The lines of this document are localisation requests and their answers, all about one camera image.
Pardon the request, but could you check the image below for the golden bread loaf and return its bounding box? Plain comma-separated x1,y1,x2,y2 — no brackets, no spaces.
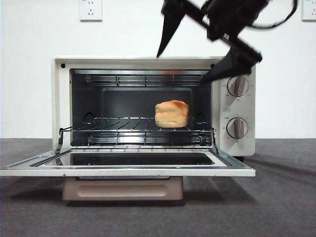
155,99,190,128

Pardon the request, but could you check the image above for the oven door with beige handle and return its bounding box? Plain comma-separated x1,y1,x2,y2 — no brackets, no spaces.
0,145,257,201

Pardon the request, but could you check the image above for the white toaster oven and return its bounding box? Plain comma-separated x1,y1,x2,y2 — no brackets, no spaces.
51,55,257,162

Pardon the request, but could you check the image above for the beige temperature knob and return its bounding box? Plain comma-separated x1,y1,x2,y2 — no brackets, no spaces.
226,75,250,97

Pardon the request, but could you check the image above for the beige timer knob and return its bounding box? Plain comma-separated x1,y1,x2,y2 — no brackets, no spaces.
226,118,249,139

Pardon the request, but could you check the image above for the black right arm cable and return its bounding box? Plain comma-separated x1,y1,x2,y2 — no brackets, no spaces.
246,0,300,30

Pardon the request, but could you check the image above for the white wall socket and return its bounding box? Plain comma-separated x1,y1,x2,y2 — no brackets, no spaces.
79,0,103,22
302,0,316,22

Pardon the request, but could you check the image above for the chrome wire oven rack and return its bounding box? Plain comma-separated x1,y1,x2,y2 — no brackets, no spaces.
58,117,216,149

